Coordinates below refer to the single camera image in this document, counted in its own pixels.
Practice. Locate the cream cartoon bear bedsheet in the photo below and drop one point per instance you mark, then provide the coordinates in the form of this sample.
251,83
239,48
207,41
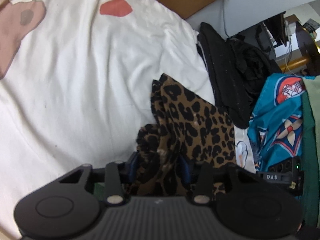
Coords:
76,80

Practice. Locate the leopard print garment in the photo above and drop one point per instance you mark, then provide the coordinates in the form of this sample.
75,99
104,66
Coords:
187,127

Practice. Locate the black garment at bedside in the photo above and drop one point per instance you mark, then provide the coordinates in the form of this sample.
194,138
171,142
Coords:
238,68

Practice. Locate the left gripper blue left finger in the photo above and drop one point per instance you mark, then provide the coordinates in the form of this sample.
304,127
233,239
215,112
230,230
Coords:
131,166

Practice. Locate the green garment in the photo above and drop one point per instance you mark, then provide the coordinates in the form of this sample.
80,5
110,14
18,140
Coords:
310,151

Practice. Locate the blue patterned cloth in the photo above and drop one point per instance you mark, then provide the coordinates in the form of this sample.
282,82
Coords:
276,123

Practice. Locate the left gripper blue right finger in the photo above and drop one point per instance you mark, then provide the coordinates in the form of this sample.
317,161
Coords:
189,170

